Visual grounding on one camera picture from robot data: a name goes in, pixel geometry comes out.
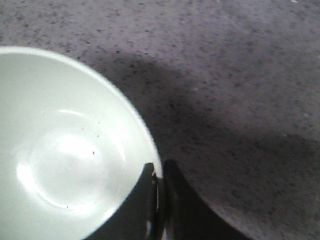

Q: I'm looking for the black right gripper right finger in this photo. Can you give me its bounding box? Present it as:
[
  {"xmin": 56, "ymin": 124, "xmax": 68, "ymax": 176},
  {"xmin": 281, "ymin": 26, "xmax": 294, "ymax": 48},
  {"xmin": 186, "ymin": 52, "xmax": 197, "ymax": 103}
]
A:
[{"xmin": 163, "ymin": 160, "xmax": 248, "ymax": 240}]

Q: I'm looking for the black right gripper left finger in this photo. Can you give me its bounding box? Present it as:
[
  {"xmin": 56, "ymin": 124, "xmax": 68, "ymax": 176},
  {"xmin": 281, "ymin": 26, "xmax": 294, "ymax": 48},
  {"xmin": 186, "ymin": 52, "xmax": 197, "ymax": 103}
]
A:
[{"xmin": 87, "ymin": 163, "xmax": 159, "ymax": 240}]

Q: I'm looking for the light green bowl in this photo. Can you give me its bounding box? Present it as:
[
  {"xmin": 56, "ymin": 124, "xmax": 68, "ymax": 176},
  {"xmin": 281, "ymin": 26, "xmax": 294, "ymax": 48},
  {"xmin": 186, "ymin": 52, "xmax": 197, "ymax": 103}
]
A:
[{"xmin": 0, "ymin": 46, "xmax": 164, "ymax": 240}]

